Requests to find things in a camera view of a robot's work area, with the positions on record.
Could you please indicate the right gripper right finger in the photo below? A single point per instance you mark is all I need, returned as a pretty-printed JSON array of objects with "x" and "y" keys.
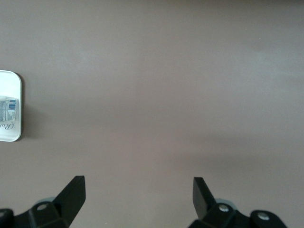
[{"x": 202, "y": 199}]

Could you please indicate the blue white milk carton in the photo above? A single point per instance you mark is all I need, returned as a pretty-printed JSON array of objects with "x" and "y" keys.
[{"x": 7, "y": 109}]

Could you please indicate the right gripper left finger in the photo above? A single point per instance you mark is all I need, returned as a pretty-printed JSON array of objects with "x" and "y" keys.
[{"x": 71, "y": 197}]

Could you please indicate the beige rabbit print tray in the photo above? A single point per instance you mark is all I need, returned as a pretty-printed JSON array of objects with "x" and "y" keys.
[{"x": 9, "y": 83}]

